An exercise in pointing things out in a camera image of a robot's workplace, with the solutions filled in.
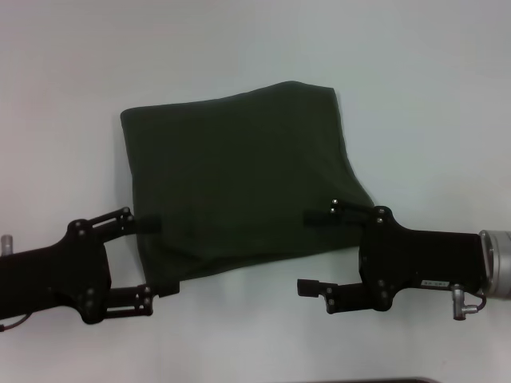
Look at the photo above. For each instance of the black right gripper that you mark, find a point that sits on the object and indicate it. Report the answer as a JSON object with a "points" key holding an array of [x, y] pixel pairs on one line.
{"points": [[419, 259]]}

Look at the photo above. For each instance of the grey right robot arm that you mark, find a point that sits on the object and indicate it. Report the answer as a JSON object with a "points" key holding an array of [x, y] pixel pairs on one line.
{"points": [[497, 263]]}

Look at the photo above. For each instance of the dark green printed t-shirt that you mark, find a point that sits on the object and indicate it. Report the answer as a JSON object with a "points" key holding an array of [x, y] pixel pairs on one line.
{"points": [[239, 179]]}

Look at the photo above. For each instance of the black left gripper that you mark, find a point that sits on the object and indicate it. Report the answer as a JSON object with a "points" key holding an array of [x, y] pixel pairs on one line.
{"points": [[44, 275]]}

